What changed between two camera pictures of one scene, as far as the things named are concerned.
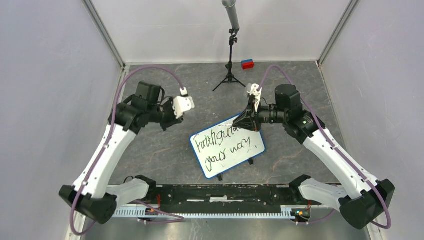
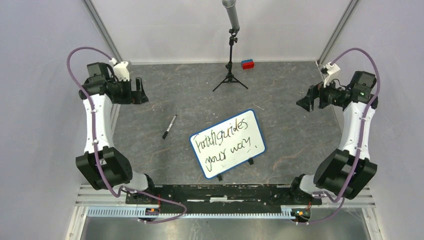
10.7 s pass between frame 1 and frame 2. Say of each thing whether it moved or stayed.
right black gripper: moved
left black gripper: moved
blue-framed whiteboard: stayed
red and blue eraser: stayed
